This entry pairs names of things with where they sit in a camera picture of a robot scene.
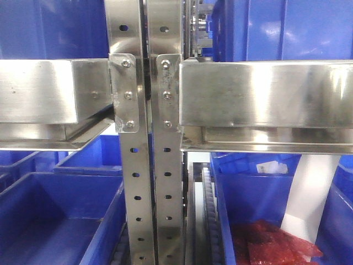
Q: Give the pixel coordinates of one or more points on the lower left rear blue bin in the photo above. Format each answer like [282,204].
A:
[101,157]

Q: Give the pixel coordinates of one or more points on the lower far left blue bin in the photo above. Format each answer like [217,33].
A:
[15,164]

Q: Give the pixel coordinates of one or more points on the lower right blue bin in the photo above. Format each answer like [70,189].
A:
[244,195]

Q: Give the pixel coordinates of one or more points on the right steel shelf upright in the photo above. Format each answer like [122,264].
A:
[165,39]

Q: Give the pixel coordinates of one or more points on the left steel shelf upright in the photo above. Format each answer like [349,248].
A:
[126,38]

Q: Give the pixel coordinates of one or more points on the black roller track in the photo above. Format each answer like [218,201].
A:
[206,246]

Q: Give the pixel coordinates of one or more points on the steel shelf beam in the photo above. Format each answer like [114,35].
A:
[53,105]
[266,106]

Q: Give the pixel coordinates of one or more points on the upper left blue bin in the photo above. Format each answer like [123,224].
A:
[53,30]

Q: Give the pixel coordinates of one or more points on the left steel shelf beam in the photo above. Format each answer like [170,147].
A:
[53,105]

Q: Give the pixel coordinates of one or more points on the white paper label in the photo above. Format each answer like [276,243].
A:
[272,167]

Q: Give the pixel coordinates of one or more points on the right steel shelf beam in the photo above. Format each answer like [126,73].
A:
[266,106]

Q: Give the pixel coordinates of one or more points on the upper right blue bin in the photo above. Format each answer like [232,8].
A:
[282,30]

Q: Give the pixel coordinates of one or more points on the lower left front blue bin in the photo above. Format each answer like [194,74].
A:
[61,219]

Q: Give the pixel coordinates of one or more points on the red plastic bag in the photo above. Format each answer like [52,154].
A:
[261,242]

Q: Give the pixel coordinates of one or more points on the steel shelf upright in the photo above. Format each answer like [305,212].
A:
[126,38]
[165,39]

